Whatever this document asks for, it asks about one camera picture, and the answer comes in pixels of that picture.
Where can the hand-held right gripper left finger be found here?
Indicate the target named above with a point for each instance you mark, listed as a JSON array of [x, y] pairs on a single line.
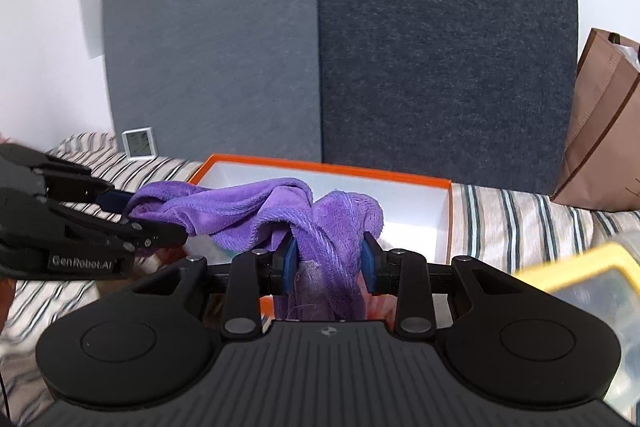
[[290, 264]]

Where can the white digital clock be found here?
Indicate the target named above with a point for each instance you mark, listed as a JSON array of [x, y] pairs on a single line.
[[139, 143]]

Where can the clear plastic storage box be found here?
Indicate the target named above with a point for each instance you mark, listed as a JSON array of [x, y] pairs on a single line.
[[590, 287]]

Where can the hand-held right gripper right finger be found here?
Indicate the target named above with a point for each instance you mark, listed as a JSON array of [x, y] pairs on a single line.
[[367, 262]]

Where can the striped bed sheet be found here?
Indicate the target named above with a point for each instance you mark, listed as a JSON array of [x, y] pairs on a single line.
[[500, 217]]

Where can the orange cardboard box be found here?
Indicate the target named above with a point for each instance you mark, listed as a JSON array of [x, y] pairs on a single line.
[[420, 217]]

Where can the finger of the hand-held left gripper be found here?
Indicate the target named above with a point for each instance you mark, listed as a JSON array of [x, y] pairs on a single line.
[[150, 234], [112, 201]]

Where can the brown tote bag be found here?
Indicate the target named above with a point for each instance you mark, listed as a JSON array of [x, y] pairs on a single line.
[[595, 132]]

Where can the purple towel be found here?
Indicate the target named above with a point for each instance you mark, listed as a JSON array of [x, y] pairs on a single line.
[[240, 207]]

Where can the grey upholstered headboard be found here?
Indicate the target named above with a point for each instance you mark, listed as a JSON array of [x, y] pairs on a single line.
[[350, 57]]

